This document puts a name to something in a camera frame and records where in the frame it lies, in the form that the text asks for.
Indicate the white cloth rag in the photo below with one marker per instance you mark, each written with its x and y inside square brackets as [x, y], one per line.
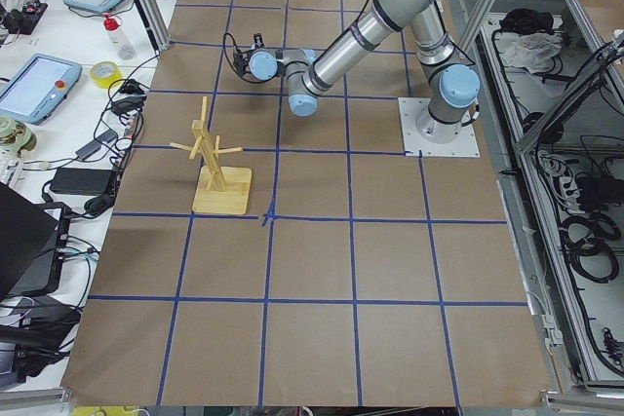
[534, 52]

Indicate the black power adapter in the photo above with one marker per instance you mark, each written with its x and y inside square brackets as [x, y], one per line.
[80, 181]

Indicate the squeeze bottle red cap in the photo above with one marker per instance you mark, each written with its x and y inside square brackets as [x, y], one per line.
[116, 34]

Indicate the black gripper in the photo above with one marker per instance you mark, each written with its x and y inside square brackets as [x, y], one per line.
[240, 66]

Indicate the yellow tape roll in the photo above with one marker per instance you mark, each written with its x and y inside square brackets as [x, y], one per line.
[106, 74]

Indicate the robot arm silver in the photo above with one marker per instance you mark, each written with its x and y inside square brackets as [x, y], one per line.
[454, 85]

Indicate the wooden cup rack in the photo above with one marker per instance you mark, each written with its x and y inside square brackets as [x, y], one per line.
[220, 189]

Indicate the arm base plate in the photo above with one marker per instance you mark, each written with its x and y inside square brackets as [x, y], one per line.
[425, 137]

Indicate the teach pendant near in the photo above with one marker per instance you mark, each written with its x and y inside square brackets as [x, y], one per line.
[39, 87]

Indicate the black laptop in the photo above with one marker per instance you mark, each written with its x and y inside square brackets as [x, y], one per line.
[32, 236]

